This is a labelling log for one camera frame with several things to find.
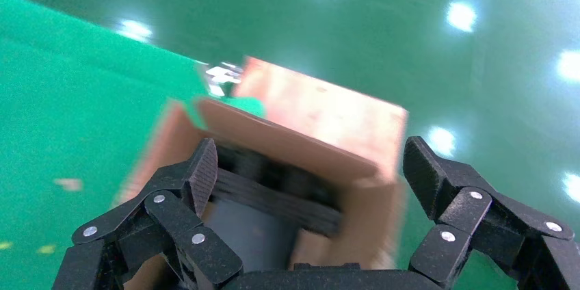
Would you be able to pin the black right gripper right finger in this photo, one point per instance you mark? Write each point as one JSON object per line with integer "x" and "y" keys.
{"x": 462, "y": 211}

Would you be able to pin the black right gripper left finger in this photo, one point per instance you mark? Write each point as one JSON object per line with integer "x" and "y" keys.
{"x": 172, "y": 215}

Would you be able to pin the large open cardboard carton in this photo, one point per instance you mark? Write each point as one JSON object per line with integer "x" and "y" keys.
{"x": 294, "y": 143}

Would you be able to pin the black foam block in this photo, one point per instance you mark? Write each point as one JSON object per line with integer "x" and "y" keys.
{"x": 272, "y": 202}

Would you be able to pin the green table cloth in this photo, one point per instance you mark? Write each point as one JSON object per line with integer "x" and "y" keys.
{"x": 68, "y": 97}

